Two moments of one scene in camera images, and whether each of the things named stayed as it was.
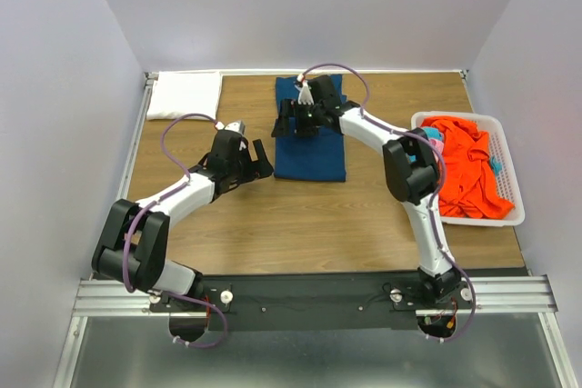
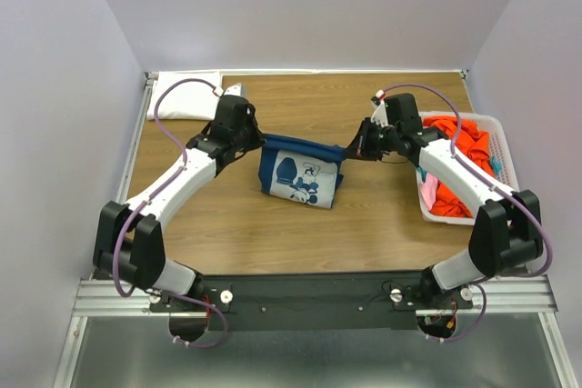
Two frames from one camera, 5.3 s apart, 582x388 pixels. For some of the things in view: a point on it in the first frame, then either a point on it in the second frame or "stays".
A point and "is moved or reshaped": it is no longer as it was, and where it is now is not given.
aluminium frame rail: [98, 298] stays
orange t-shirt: [468, 184] stays
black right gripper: [287, 109] to [360, 147]
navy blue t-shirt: [307, 157] is moved or reshaped
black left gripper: [259, 168] to [257, 139]
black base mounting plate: [308, 302] stays
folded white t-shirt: [178, 93] stays
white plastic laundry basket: [506, 183] stays
